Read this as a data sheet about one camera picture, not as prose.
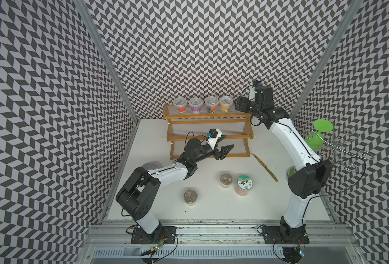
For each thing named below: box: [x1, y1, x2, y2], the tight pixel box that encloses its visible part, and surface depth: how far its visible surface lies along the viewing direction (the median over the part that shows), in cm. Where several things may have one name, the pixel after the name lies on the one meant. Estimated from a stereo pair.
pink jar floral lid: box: [234, 174, 254, 197], surface depth 82 cm
